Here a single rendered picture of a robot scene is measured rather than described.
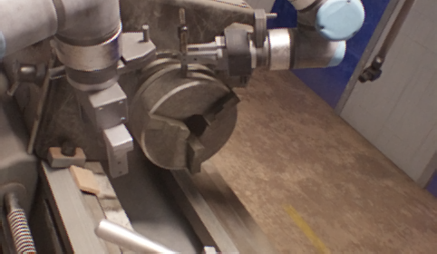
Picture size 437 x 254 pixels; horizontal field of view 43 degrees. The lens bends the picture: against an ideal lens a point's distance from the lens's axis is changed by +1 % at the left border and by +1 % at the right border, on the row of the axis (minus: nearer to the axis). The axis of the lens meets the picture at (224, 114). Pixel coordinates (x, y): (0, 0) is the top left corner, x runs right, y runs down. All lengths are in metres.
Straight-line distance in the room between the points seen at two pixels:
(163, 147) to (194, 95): 0.15
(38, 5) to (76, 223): 0.74
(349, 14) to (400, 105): 3.58
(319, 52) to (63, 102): 0.62
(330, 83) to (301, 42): 3.98
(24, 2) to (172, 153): 0.74
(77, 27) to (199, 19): 0.72
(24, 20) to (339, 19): 0.58
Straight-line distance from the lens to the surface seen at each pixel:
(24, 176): 1.53
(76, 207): 1.35
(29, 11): 0.66
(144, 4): 1.33
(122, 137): 0.79
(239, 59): 1.16
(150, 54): 0.81
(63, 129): 1.43
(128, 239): 0.76
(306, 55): 1.20
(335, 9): 1.02
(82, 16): 0.70
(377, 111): 4.73
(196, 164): 1.34
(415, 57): 4.55
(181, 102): 1.24
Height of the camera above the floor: 1.67
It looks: 24 degrees down
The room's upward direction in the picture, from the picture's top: 22 degrees clockwise
